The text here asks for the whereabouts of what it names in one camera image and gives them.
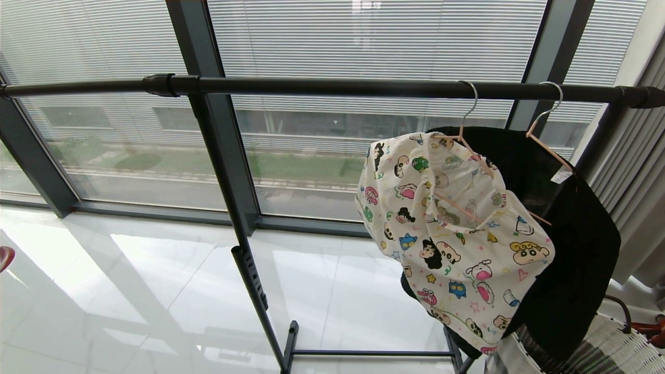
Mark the cream printed garment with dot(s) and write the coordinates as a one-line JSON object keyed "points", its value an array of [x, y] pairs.
{"points": [[467, 270]]}

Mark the pink clothes hanger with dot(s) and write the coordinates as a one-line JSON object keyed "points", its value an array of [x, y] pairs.
{"points": [[475, 98], [545, 149]]}

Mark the black garment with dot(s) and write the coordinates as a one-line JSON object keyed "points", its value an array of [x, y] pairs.
{"points": [[571, 259]]}

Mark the black clothes rack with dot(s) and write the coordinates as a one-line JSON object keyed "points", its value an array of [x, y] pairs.
{"points": [[311, 85]]}

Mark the white laundry basket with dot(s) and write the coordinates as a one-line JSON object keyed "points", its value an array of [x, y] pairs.
{"points": [[623, 353]]}

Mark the window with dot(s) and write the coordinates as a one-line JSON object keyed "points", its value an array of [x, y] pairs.
{"points": [[363, 31]]}

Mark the beige curtain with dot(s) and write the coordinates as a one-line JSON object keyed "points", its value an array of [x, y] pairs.
{"points": [[639, 156]]}

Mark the red round wooden stand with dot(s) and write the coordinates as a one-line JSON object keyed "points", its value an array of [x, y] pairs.
{"points": [[4, 257]]}

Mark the brown wooden stand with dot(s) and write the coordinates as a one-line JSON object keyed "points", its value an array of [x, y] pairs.
{"points": [[657, 337]]}

